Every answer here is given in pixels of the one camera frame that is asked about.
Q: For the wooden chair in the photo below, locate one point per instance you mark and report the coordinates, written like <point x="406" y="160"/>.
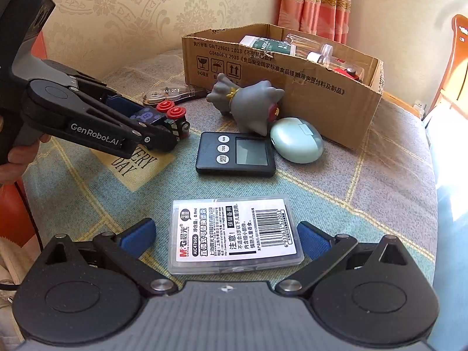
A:
<point x="455" y="65"/>

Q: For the black digital timer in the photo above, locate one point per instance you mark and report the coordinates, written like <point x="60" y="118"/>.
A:
<point x="219" y="164"/>

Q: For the pink patterned curtain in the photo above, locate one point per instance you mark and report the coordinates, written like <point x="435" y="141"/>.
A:
<point x="314" y="3"/>

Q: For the white bottle with floral label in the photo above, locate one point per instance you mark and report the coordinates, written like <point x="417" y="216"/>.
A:
<point x="267" y="45"/>

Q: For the white wall outlet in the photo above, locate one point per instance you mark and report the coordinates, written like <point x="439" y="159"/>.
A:
<point x="419" y="106"/>

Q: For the grey toy figure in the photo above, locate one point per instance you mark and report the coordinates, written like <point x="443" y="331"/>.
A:
<point x="248" y="106"/>

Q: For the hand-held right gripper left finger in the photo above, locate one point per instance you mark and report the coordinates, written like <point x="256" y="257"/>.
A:
<point x="140" y="236"/>

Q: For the clear plastic jar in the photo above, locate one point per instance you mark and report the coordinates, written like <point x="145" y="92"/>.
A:
<point x="307" y="44"/>

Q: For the clear correction tape dispenser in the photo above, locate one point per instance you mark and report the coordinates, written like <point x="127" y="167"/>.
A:
<point x="161" y="95"/>

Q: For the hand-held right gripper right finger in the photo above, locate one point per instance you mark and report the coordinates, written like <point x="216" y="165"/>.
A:
<point x="310" y="239"/>

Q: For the beige cloth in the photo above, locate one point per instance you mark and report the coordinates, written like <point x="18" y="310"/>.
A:
<point x="9" y="263"/>

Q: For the dark toy train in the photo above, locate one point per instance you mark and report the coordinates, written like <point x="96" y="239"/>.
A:
<point x="172" y="111"/>

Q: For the checked grey green blanket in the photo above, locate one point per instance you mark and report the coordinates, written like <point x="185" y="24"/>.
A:
<point x="329" y="197"/>

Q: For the mint green earbuds case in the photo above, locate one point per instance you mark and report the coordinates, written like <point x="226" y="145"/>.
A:
<point x="296" y="142"/>

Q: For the person's left hand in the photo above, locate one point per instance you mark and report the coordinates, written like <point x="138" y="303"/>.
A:
<point x="20" y="153"/>

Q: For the clear plastic case with label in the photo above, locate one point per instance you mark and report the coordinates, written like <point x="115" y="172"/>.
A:
<point x="234" y="234"/>

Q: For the brown cardboard box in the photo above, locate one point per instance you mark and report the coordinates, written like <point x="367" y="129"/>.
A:
<point x="292" y="91"/>

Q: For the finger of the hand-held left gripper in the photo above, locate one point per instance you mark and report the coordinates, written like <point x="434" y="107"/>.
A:
<point x="161" y="139"/>
<point x="115" y="99"/>

